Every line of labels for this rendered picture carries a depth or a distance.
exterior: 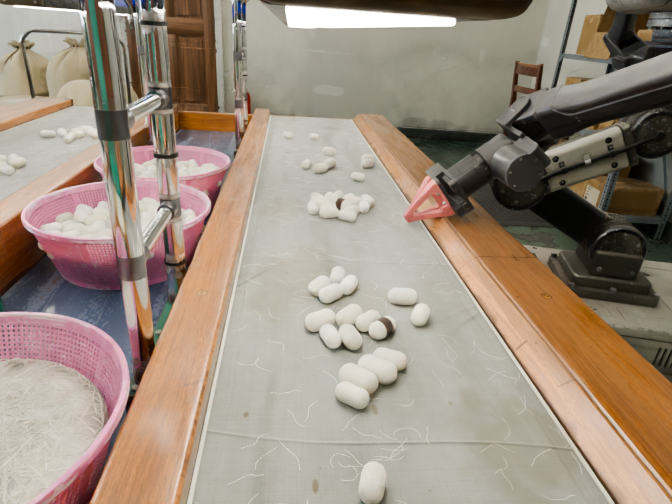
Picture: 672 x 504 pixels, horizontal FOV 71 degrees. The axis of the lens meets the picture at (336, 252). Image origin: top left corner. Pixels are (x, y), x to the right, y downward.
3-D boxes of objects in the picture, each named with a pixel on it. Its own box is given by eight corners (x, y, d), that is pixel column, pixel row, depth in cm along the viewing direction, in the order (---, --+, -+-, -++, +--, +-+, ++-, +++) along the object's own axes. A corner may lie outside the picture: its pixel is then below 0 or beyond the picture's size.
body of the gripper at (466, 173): (445, 185, 73) (486, 156, 72) (427, 168, 82) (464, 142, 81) (465, 216, 76) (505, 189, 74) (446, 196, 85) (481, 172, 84)
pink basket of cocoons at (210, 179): (237, 186, 116) (236, 147, 112) (223, 227, 92) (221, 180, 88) (124, 182, 113) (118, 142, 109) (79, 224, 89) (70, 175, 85)
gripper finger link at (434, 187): (397, 209, 77) (446, 175, 75) (389, 195, 83) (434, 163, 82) (419, 239, 80) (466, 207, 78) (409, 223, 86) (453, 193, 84)
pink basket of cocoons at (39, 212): (195, 221, 94) (192, 175, 90) (231, 283, 72) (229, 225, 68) (39, 238, 82) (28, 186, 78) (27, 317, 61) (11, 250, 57)
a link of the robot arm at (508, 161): (552, 130, 78) (522, 94, 75) (593, 147, 68) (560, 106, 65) (497, 183, 81) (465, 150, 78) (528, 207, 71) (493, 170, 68)
